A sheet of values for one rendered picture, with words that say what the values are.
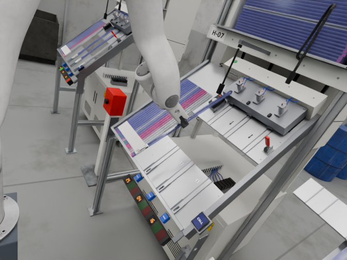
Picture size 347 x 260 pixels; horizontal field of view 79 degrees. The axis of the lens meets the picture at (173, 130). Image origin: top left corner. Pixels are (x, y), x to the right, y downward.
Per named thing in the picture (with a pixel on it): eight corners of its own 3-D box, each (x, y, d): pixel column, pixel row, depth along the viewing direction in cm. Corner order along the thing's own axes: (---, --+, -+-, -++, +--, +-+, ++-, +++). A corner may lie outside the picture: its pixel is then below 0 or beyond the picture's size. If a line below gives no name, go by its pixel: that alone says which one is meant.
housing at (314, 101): (306, 129, 91) (314, 107, 80) (225, 83, 122) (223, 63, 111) (319, 118, 92) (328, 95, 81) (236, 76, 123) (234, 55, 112)
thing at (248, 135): (258, 170, 84) (259, 164, 81) (170, 97, 126) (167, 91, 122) (313, 122, 90) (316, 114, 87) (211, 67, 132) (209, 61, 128)
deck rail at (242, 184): (188, 240, 76) (184, 236, 72) (185, 235, 78) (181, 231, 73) (318, 125, 89) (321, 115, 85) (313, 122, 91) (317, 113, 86)
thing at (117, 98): (88, 187, 167) (106, 97, 133) (79, 167, 182) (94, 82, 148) (116, 181, 182) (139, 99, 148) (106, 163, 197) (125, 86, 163)
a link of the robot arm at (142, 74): (180, 94, 71) (167, 82, 77) (162, 66, 61) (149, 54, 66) (160, 110, 71) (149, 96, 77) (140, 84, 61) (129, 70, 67)
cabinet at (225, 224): (182, 292, 123) (227, 225, 96) (130, 202, 168) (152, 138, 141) (242, 248, 165) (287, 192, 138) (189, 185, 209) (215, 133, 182)
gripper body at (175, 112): (181, 99, 73) (192, 116, 81) (167, 85, 79) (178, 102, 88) (164, 113, 73) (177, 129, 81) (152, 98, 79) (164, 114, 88)
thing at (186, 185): (186, 231, 76) (184, 229, 73) (116, 131, 118) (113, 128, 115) (225, 197, 79) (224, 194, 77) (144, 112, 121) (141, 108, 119)
